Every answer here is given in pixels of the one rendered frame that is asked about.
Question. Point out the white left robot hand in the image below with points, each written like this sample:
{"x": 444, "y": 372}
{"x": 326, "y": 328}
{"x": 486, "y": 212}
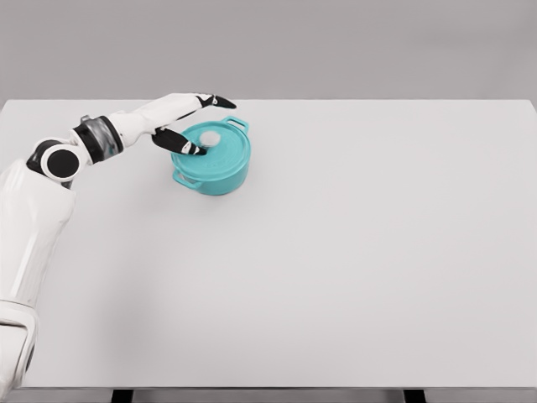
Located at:
{"x": 168, "y": 110}

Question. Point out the teal pot lid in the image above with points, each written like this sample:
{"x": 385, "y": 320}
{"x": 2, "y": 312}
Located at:
{"x": 218, "y": 142}

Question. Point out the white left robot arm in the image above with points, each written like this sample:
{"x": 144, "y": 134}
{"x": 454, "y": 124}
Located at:
{"x": 38, "y": 218}

